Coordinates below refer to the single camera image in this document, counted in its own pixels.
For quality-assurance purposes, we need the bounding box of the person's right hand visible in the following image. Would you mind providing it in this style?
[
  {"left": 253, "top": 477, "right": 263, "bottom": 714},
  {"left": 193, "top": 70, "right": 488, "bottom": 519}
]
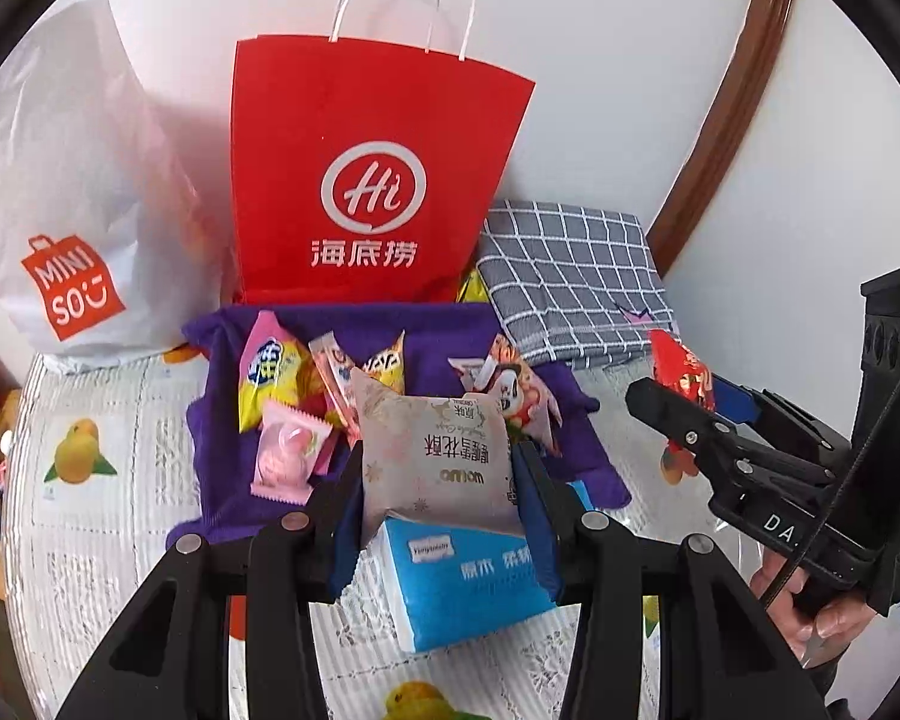
[{"left": 748, "top": 546, "right": 882, "bottom": 668}]

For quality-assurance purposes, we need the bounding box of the pink yellow snack packet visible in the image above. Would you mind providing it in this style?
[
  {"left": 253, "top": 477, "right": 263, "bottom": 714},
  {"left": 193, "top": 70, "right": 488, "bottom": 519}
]
[{"left": 238, "top": 310, "right": 312, "bottom": 434}]

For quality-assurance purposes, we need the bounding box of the red paper bag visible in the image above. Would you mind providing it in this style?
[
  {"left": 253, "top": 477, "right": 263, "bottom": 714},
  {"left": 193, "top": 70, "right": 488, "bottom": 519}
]
[{"left": 229, "top": 0, "right": 537, "bottom": 306}]

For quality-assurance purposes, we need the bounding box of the purple towel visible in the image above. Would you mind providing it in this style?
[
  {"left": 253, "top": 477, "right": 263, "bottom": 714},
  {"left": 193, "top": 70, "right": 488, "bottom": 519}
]
[{"left": 165, "top": 301, "right": 632, "bottom": 563}]

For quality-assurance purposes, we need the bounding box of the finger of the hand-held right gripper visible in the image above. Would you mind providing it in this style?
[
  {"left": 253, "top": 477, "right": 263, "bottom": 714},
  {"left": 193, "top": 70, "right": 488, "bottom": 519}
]
[
  {"left": 625, "top": 377, "right": 740, "bottom": 470},
  {"left": 709, "top": 379, "right": 777, "bottom": 428}
]

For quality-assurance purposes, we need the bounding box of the grey flower pastry packet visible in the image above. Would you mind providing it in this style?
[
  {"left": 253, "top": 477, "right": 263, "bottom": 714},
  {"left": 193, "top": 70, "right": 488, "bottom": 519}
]
[{"left": 349, "top": 366, "right": 527, "bottom": 541}]

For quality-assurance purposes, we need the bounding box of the pink striped snack packet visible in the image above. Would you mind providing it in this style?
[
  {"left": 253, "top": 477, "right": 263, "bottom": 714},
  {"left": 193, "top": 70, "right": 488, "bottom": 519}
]
[{"left": 307, "top": 334, "right": 365, "bottom": 443}]

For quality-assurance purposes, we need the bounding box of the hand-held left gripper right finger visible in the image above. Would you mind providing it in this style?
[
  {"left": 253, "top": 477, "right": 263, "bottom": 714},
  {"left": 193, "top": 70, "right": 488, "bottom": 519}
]
[{"left": 511, "top": 441, "right": 833, "bottom": 720}]

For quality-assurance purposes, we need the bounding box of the panda print snack packet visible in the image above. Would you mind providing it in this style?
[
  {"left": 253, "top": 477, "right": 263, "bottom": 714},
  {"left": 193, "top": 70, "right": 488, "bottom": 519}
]
[{"left": 484, "top": 334, "right": 563, "bottom": 458}]

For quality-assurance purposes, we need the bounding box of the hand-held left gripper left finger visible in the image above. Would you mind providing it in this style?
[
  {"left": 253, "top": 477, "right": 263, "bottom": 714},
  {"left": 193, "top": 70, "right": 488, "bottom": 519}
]
[{"left": 64, "top": 439, "right": 368, "bottom": 720}]

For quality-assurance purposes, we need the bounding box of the red snack packet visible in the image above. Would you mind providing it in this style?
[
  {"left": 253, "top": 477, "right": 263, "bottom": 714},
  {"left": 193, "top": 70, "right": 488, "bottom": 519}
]
[{"left": 647, "top": 328, "right": 719, "bottom": 413}]

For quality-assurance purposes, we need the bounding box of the pink peach snack packet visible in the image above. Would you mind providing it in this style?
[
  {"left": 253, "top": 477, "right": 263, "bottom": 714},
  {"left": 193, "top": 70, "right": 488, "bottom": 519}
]
[{"left": 250, "top": 399, "right": 332, "bottom": 505}]

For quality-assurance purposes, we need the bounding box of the grey checked folded cloth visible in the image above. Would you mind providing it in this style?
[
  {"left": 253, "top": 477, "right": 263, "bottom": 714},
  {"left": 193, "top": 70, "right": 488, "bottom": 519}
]
[{"left": 476, "top": 199, "right": 680, "bottom": 370}]

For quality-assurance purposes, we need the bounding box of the brown wooden door frame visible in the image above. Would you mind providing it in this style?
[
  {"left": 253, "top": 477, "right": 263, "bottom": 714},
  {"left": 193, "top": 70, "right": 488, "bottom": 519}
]
[{"left": 645, "top": 0, "right": 800, "bottom": 282}]

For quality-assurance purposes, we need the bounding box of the fruit print table cover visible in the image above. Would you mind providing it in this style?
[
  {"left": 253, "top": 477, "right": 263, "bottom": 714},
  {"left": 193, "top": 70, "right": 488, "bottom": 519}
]
[{"left": 0, "top": 345, "right": 796, "bottom": 720}]

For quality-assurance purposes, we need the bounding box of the blue tissue pack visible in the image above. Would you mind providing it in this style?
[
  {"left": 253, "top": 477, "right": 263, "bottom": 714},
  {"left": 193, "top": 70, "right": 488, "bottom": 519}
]
[{"left": 379, "top": 480, "right": 593, "bottom": 653}]

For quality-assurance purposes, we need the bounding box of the black cable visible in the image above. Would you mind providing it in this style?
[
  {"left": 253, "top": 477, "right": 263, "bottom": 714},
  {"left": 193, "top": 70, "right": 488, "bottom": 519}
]
[{"left": 761, "top": 360, "right": 900, "bottom": 608}]

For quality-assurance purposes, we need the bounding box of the white plastic shopping bag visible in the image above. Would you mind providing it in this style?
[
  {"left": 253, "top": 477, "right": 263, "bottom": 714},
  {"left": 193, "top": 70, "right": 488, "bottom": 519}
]
[{"left": 0, "top": 0, "right": 230, "bottom": 374}]

